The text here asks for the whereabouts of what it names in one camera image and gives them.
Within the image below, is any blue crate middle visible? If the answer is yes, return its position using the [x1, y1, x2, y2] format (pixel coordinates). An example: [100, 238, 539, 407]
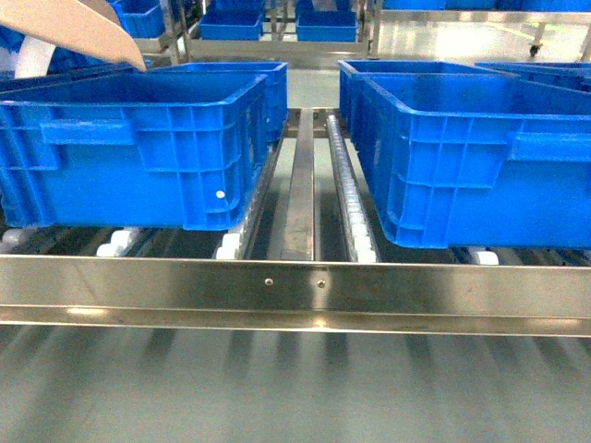
[355, 74, 590, 249]

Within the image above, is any steel roller shelf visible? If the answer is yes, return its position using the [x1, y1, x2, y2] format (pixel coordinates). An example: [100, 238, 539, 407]
[1, 108, 590, 337]

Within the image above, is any blue tray far left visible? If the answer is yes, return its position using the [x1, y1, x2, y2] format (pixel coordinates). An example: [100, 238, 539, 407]
[199, 9, 263, 41]

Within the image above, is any blue crate right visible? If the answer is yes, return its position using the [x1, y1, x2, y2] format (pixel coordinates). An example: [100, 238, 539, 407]
[476, 62, 590, 92]

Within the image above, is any beige plastic dustpan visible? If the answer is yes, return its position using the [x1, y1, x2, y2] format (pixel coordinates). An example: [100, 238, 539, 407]
[1, 1, 147, 77]

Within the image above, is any blue tray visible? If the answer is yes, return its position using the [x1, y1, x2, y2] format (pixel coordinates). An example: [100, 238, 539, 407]
[199, 9, 263, 41]
[295, 10, 358, 42]

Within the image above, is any blue crate left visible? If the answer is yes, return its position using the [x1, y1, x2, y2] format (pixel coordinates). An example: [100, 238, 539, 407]
[1, 72, 268, 232]

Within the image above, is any blue crate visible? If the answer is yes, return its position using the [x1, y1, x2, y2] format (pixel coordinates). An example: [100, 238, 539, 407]
[1, 72, 268, 232]
[476, 62, 590, 92]
[355, 74, 590, 249]

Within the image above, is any blue tray far right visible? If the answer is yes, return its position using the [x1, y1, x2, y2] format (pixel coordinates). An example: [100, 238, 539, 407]
[295, 10, 358, 42]

